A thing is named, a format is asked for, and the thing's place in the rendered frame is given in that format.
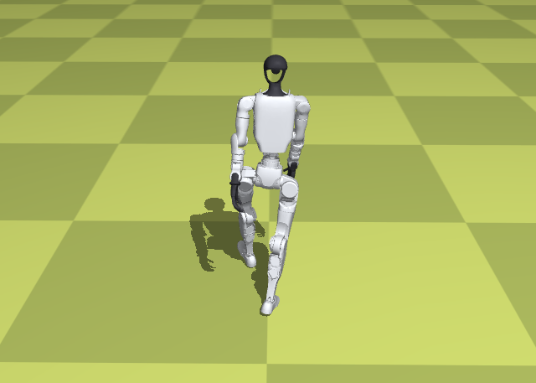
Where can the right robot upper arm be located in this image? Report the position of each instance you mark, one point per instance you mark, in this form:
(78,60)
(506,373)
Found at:
(301,117)

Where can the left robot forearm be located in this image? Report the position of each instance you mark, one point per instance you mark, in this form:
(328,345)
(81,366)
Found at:
(237,157)

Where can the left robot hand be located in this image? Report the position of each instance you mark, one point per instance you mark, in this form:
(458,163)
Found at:
(234,191)

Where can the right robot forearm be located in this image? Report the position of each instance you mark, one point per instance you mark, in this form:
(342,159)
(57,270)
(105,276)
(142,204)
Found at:
(295,151)

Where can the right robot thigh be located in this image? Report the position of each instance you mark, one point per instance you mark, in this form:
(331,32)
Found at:
(287,206)

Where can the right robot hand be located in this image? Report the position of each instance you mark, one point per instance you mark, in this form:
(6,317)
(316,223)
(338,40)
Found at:
(291,169)

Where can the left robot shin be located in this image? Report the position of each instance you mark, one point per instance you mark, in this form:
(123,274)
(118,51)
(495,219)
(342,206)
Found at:
(247,232)

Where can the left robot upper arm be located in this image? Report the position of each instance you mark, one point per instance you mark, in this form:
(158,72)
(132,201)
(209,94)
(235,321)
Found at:
(245,104)

